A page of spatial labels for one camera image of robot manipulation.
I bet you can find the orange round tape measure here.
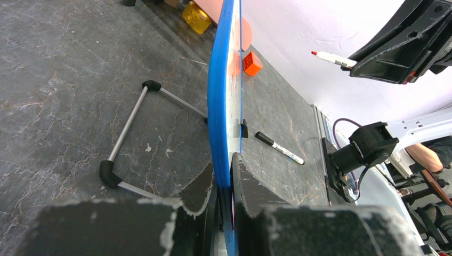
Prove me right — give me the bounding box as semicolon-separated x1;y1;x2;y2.
243;51;263;76

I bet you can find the red whiteboard marker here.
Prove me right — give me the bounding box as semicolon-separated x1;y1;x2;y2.
311;51;358;69

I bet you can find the yellow toy brick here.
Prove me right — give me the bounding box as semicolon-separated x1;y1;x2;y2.
181;1;212;35

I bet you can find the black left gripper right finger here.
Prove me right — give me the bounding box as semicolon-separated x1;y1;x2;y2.
231;153;429;255

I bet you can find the blue framed whiteboard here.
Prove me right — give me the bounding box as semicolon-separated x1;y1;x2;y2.
207;1;243;255

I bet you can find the wire whiteboard stand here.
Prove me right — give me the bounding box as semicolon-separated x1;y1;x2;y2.
99;79;216;198

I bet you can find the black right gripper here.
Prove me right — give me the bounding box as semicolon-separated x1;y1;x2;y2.
349;1;451;84

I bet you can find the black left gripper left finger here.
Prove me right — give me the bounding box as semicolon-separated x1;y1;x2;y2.
17;164;216;255

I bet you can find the person forearm in background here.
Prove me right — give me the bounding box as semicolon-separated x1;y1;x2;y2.
405;143;443;172

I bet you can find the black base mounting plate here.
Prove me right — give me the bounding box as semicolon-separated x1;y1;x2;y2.
321;138;362;205

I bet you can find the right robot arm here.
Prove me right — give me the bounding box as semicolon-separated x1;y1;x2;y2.
325;1;451;175

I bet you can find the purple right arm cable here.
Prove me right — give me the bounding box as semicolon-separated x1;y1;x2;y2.
332;118;365;198

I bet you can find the black whiteboard marker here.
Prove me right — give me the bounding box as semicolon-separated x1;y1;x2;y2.
255;131;305;165

